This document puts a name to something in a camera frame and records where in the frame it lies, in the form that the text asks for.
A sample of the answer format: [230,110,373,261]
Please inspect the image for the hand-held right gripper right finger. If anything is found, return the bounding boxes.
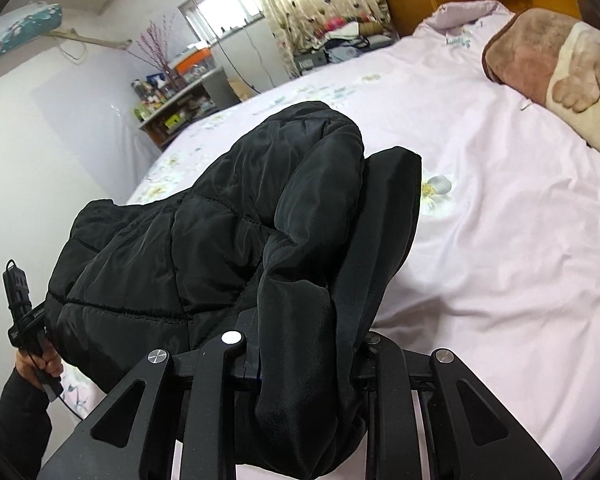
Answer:
[355,331,563,480]

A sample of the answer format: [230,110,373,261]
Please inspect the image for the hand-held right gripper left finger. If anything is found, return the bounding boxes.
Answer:
[37,309,262,480]

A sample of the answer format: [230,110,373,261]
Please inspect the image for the black hooded puffer jacket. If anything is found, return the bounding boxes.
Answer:
[45,101,423,478]

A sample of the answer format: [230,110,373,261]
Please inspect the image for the person's left forearm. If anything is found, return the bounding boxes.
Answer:
[0,366,56,480]

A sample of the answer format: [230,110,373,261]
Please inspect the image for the pile of clothes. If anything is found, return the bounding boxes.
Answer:
[292,15,400,77]

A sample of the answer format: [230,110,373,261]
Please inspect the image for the person's left hand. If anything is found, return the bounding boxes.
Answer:
[14,342,65,387]

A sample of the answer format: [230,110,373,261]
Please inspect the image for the pink floral bed sheet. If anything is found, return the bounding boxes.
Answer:
[60,0,600,480]

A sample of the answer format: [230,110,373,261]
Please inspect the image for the cluttered storage shelf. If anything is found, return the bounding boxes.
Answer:
[132,67,242,150]

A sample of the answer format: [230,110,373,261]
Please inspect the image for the cardboard box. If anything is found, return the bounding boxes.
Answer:
[225,75,257,102]

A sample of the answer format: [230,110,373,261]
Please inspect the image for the floral covered air conditioner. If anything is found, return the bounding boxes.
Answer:
[0,2,64,67]

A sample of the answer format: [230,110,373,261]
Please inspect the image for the orange lidded box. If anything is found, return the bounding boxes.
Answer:
[170,47,217,81]

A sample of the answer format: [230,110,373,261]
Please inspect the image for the purple twig decoration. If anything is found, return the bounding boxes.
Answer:
[129,14,182,87]

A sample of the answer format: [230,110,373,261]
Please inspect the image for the brown plush blanket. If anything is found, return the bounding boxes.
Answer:
[482,7,597,107]

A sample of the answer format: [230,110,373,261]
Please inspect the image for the cream paw print blanket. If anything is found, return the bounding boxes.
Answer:
[545,20,600,170]

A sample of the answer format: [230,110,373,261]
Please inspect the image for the window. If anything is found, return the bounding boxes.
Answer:
[179,0,267,37]

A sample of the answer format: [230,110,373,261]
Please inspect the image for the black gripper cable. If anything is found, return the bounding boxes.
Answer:
[54,394,87,422]

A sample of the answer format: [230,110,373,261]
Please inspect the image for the white wall cable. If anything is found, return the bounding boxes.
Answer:
[57,42,89,66]

